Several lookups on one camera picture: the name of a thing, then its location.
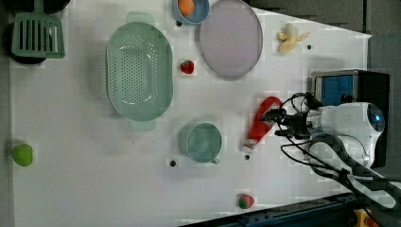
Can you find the orange toy fruit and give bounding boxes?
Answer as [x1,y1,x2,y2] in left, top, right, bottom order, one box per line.
[178,0,195,17]

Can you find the yellow toy banana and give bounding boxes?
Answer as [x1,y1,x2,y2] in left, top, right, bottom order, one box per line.
[276,23,310,54]

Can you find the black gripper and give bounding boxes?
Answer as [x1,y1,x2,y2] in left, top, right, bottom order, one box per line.
[260,109,311,139]

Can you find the green toy apple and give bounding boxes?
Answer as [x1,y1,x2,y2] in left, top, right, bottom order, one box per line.
[11,144,33,166]

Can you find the silver toaster oven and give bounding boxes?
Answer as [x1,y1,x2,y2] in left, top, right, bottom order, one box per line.
[311,70,390,167]

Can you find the green plastic colander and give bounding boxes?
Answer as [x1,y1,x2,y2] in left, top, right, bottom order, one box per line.
[106,11,173,131]

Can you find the green slotted spatula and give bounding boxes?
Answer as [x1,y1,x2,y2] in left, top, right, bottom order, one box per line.
[11,0,65,59]

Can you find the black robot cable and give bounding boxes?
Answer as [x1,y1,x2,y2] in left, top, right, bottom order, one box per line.
[274,92,379,221]

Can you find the black round pan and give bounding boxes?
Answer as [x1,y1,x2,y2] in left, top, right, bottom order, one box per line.
[1,0,71,64]

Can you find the blue bowl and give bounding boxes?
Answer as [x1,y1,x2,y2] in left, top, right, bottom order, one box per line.
[172,0,210,25]

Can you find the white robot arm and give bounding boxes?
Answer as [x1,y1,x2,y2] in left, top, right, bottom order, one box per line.
[259,102,400,210]

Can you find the grey round plate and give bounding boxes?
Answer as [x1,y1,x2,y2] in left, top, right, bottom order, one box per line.
[200,0,263,79]

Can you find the green cup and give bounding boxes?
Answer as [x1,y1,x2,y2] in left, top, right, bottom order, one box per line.
[178,122,222,165]

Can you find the red plush ketchup bottle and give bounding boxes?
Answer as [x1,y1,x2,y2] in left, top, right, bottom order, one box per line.
[243,96,282,153]

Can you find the red green toy strawberry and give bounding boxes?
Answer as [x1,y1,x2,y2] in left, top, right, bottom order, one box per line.
[237,194,254,209]

